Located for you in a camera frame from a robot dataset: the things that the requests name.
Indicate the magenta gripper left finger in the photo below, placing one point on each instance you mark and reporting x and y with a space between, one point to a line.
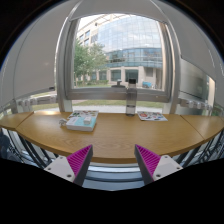
73 167

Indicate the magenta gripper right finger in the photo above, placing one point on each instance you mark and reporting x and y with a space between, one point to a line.
152 166

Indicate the white charger plug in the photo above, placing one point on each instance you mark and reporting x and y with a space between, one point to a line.
87 120

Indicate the colourful sticker sheet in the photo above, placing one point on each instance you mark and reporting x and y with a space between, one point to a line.
151 116

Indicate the colourful picture book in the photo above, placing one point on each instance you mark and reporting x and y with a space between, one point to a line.
83 113

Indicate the clear water bottle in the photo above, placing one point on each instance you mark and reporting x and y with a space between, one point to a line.
131 97

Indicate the white window frame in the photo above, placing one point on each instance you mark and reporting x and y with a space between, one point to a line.
97 57

